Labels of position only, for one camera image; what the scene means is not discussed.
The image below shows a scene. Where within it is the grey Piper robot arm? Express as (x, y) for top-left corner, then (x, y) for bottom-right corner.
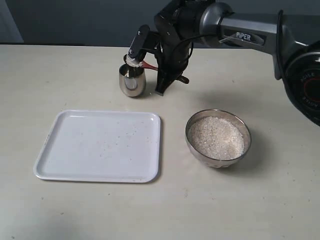
(123, 0), (320, 125)

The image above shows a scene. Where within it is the steel bowl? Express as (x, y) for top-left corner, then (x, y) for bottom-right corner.
(185, 109), (252, 169)

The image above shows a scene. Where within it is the white rectangular tray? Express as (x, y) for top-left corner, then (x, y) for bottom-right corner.
(33, 110), (162, 184)

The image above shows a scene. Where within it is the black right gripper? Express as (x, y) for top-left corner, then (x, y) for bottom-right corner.
(123, 0), (208, 96)

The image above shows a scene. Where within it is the dark red wooden spoon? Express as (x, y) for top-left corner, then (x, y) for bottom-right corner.
(127, 60), (158, 71)

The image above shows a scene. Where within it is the small steel cup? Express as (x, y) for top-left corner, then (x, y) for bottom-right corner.
(119, 64), (147, 98)

